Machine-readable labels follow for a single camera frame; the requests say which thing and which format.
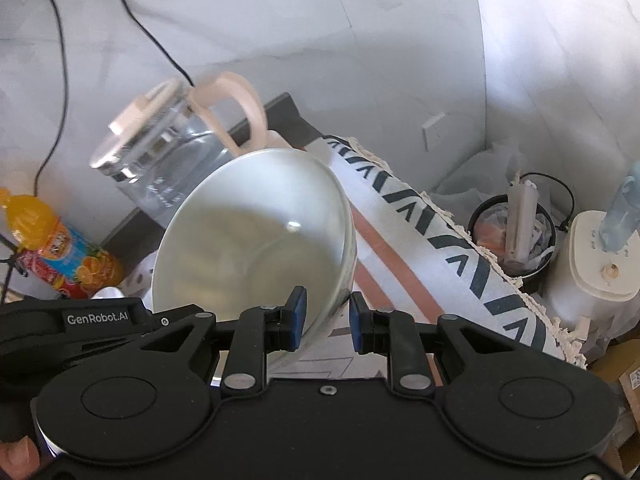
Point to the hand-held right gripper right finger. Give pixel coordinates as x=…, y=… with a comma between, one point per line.
x=357, y=322

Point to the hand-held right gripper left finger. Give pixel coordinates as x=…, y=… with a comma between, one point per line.
x=299, y=312

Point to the white speckled bowl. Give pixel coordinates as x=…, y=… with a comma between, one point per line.
x=139, y=275

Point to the pale white bowl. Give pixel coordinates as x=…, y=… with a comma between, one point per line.
x=250, y=230

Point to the person's left hand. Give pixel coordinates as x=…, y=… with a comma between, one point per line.
x=17, y=462

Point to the orange juice bottle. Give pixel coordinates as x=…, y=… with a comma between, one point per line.
x=55, y=245

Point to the patterned white tablecloth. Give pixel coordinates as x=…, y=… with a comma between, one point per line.
x=400, y=200

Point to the black trash bin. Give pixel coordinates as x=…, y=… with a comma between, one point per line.
x=485, y=220

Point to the white plastic bag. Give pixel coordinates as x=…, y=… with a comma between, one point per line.
x=480, y=175

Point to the white package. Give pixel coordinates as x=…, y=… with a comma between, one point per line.
x=520, y=220

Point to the white appliance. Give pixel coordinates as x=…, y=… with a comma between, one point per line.
x=580, y=270

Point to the cardboard box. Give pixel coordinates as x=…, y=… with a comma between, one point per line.
x=622, y=375

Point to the clear blue bottle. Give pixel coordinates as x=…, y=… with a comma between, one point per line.
x=620, y=215

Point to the white wall switch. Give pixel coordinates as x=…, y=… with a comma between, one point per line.
x=434, y=131

